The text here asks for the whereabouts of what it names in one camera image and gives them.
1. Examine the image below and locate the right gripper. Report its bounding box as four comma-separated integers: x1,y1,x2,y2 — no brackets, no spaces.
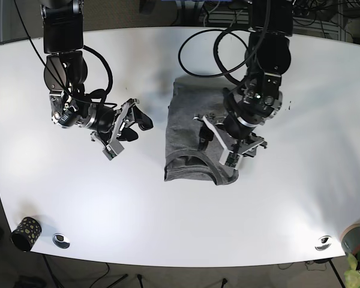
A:
89,98,154,160

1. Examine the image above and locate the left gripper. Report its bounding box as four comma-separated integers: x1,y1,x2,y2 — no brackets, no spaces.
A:
193,111,268,170

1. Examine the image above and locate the heather grey T-shirt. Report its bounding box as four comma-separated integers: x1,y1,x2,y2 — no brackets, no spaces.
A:
163,77,259,187

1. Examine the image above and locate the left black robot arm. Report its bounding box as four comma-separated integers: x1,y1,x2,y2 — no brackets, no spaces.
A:
195,1,294,170

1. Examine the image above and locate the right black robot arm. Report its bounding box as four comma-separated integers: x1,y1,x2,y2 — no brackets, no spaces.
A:
40,1,154,160

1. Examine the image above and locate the black gold-dotted cup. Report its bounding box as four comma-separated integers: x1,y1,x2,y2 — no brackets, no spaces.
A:
10,217,42,252

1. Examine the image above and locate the grey tape roll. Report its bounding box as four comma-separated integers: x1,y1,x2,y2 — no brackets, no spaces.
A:
340,224,360,256

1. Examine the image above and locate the green potted plant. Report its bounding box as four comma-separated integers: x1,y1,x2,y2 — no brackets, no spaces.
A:
344,250,360,288

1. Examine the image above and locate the left table cable grommet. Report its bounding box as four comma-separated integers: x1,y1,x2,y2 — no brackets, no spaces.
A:
52,233,70,249

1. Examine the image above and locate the table cable grommet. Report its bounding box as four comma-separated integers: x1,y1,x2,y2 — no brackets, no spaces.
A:
314,236,332,251
52,233,70,249

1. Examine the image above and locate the right table cable grommet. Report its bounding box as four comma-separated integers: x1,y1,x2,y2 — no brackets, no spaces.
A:
314,236,332,251

